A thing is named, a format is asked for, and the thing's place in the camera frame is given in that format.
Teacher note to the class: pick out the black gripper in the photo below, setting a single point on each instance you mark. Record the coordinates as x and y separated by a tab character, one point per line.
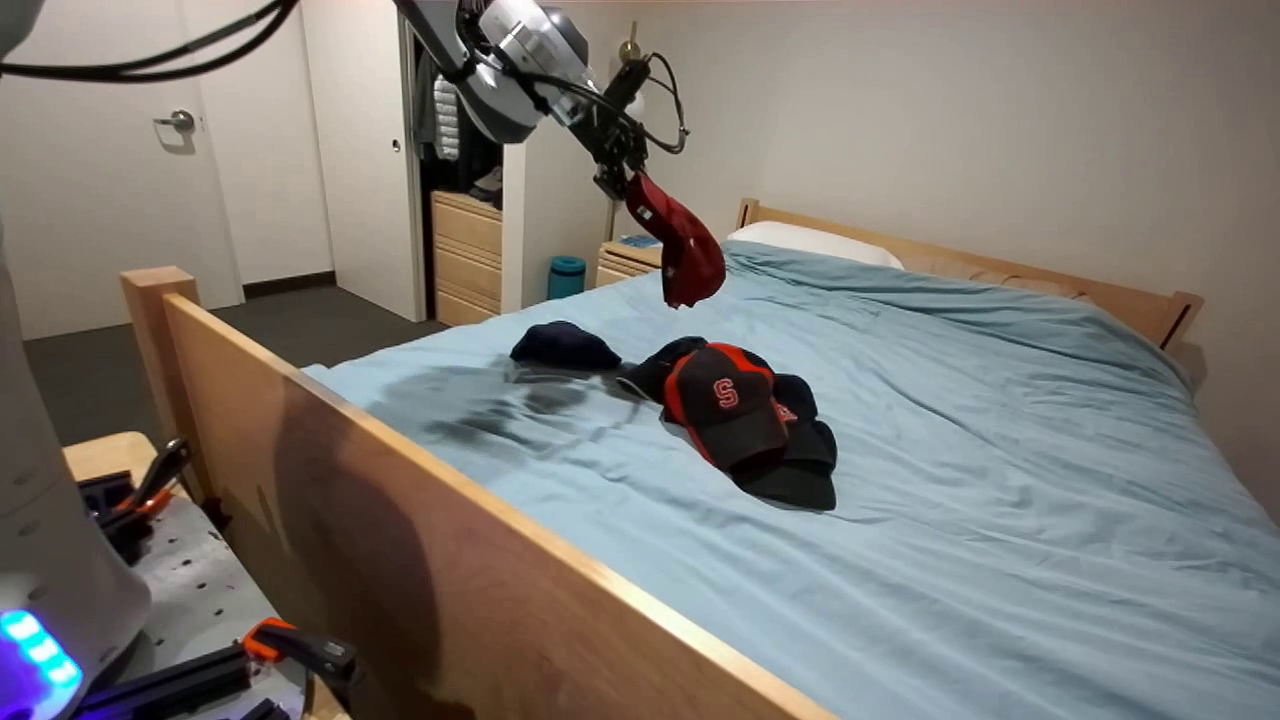
622	113

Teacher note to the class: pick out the light blue bed sheet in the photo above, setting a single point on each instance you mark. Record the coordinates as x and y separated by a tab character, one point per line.
1000	532

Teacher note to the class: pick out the wooden bed footboard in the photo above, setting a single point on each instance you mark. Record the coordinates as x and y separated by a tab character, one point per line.
400	560

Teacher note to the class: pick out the white open door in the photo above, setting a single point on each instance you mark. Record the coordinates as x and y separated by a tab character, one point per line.
363	202

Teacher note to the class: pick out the orange black clamp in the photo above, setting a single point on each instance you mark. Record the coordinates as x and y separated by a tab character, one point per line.
287	646
155	487

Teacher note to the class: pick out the grey perforated mounting plate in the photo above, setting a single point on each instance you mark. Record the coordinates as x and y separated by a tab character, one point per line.
200	587

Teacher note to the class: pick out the wooden nightstand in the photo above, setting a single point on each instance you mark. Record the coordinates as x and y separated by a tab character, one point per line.
622	267

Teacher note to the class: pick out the plain black cap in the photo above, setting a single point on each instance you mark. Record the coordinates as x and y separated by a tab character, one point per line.
798	392
802	474

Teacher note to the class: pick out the white pillow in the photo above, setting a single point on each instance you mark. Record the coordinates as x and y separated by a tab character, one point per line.
815	242

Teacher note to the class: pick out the navy baseball cap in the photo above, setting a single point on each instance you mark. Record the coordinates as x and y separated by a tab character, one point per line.
565	347

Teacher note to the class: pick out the blue item on nightstand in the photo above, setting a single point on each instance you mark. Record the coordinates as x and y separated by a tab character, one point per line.
639	242

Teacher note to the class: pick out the black and orange cap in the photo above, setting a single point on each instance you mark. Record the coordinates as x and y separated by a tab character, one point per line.
724	404

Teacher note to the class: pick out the wooden bed headboard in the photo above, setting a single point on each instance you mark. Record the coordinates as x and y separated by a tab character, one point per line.
1064	287

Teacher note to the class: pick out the black cap with white trim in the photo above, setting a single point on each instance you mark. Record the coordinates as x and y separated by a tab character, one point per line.
661	365

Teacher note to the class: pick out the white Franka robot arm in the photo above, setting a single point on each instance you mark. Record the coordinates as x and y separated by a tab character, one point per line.
522	52

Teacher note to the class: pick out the floor lamp with globe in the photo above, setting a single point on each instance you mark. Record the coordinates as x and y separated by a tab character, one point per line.
613	221

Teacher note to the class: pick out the teal waste bin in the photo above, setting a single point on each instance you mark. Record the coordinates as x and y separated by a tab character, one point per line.
565	279

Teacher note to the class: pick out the light wooden board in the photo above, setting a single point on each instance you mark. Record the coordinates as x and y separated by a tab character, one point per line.
105	455

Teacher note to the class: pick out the hanging striped garment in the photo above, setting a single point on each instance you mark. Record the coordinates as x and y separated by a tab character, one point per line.
447	122

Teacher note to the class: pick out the maroon baseball cap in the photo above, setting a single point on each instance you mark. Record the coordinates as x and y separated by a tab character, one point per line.
685	244

